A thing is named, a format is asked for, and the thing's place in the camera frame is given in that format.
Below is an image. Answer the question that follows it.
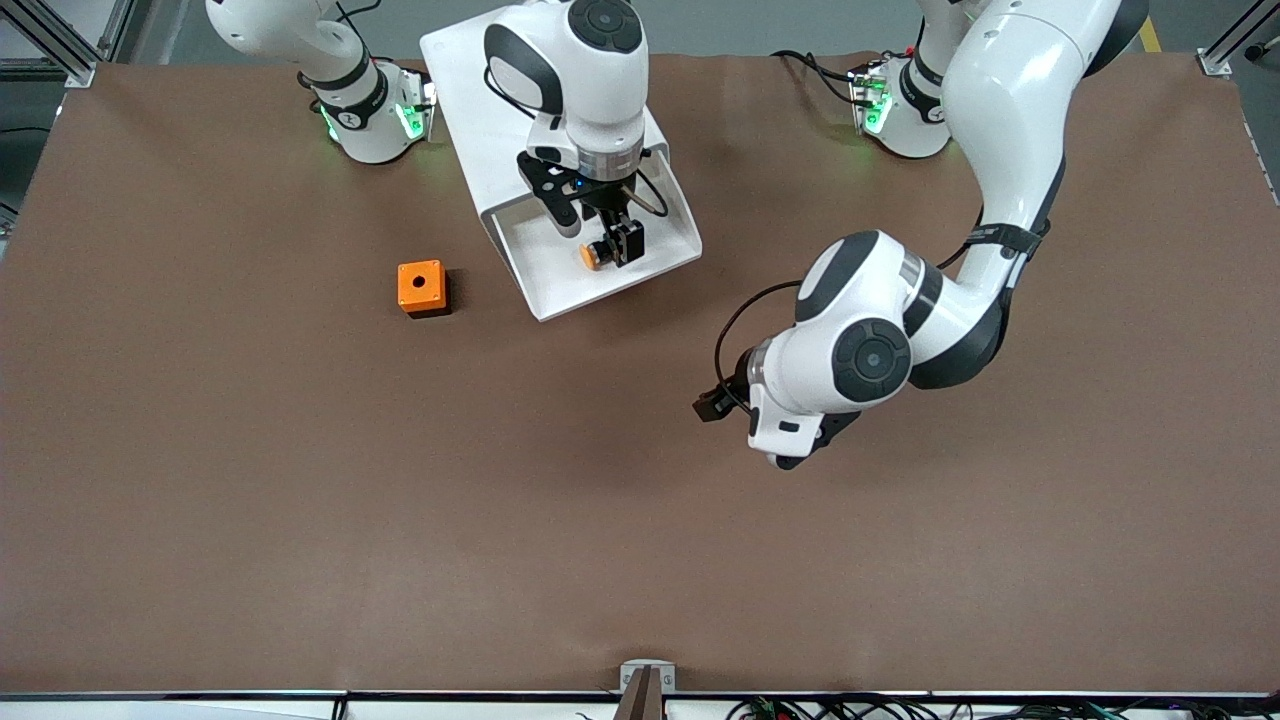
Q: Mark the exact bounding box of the white plastic drawer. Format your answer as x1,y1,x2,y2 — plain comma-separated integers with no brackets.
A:
483,150,704,323

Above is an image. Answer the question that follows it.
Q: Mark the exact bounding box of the white drawer cabinet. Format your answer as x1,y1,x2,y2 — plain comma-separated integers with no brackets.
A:
420,0,669,216

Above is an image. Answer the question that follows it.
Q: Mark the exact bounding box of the brown table mat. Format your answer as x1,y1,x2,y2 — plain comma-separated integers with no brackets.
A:
0,52,1280,693

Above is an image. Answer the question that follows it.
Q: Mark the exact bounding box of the orange button enclosure box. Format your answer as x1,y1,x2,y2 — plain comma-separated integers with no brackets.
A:
397,260,452,320

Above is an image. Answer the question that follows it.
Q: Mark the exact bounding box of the grey table edge bracket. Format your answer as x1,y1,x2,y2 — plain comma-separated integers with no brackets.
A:
615,659,677,720

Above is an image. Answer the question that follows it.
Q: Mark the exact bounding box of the bundle of loose cables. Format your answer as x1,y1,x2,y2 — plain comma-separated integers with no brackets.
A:
728,693,1280,720

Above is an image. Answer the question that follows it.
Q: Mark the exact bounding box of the white table edge rail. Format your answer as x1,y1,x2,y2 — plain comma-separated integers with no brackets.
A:
0,690,1280,720

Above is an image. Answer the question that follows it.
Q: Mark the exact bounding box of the aluminium frame profile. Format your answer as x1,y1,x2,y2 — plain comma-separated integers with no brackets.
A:
1200,0,1280,78
0,0,98,89

